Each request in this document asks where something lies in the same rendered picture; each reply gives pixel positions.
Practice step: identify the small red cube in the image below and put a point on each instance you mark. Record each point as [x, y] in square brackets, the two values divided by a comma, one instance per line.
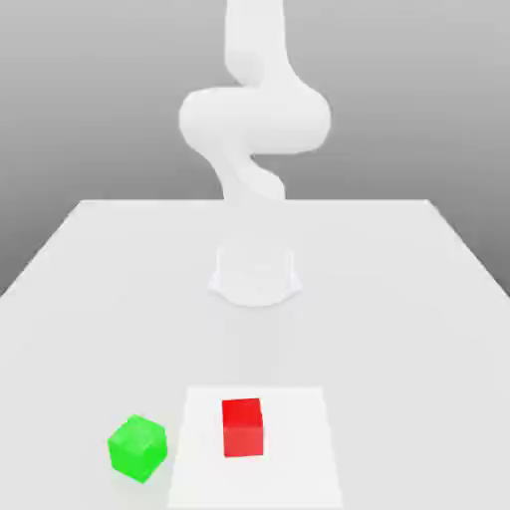
[242, 428]

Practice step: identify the small green cube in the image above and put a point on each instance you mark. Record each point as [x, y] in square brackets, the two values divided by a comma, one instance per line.
[137, 448]

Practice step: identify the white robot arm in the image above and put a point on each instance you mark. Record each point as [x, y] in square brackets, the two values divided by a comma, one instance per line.
[255, 119]

